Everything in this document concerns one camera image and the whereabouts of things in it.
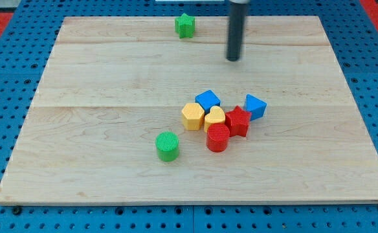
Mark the red star block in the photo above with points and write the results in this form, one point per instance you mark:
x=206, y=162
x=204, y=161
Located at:
x=238, y=121

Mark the green star block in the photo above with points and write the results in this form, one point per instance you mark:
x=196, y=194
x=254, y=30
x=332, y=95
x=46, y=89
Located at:
x=185, y=26

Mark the yellow hexagon block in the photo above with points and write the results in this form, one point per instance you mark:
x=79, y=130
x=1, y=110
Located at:
x=192, y=116

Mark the blue cube block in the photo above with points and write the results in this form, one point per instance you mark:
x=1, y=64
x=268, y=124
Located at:
x=207, y=100

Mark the yellow heart block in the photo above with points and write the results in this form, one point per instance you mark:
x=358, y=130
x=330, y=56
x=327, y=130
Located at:
x=216, y=115

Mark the red cylinder block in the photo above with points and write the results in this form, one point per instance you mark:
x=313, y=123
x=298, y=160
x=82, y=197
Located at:
x=217, y=137

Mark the green cylinder block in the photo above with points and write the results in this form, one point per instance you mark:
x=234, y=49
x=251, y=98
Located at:
x=167, y=144

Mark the light wooden board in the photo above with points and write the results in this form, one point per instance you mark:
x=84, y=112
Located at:
x=112, y=84

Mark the blue triangle block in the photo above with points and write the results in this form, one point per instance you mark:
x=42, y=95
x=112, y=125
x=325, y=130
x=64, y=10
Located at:
x=255, y=106

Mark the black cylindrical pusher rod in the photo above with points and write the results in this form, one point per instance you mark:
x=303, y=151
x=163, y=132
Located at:
x=236, y=23

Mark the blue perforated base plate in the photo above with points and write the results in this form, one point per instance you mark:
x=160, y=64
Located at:
x=25, y=46

